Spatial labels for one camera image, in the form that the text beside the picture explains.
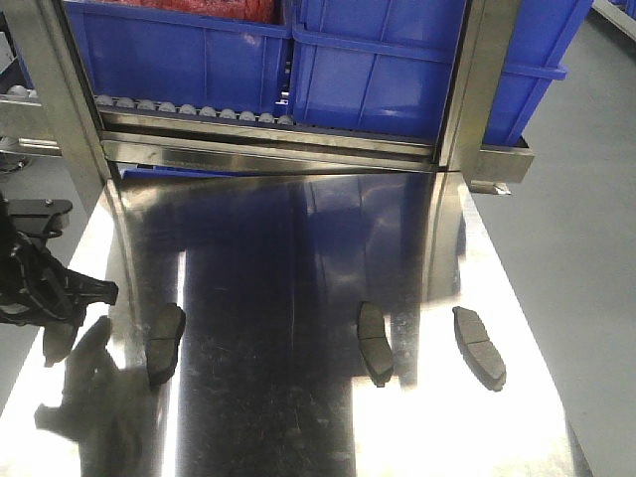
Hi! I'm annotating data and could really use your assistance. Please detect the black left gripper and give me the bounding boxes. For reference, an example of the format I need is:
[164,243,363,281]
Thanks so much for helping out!
[1,231,119,326]

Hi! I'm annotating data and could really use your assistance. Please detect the grey brake pad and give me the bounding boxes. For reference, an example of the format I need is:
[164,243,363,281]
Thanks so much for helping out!
[452,306,507,392]
[357,301,394,388]
[145,303,186,387]
[43,322,79,368]

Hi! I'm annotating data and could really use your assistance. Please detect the roller conveyor track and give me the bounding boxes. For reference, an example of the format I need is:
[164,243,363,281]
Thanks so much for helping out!
[94,94,296,126]

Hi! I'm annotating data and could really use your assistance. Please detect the left blue plastic bin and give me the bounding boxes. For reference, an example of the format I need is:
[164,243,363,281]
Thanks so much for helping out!
[65,1,292,116]

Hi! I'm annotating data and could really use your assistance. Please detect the blue plastic bin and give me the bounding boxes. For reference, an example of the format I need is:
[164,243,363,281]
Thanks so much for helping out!
[65,1,292,116]
[290,1,591,146]

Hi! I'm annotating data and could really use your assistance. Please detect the right blue plastic bin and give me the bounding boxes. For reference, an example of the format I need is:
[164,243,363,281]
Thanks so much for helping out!
[290,1,591,146]

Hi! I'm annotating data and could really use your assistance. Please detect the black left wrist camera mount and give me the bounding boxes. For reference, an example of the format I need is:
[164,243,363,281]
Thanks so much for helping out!
[1,199,74,239]

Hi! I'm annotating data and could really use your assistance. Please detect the stainless steel rack frame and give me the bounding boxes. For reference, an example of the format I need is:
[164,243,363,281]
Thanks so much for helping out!
[0,0,536,220]

